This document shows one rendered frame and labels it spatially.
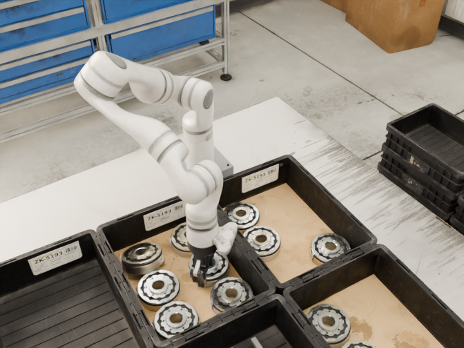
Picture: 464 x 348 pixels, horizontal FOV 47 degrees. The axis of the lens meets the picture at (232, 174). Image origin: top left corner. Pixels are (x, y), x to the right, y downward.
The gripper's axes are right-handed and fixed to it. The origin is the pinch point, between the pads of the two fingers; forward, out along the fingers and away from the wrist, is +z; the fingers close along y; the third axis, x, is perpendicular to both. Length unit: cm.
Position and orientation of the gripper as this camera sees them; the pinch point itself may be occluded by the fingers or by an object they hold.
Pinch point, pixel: (205, 273)
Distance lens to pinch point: 136.5
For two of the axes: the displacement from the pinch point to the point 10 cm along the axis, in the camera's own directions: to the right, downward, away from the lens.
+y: -2.7, 6.4, -7.2
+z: 0.1, 7.5, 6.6
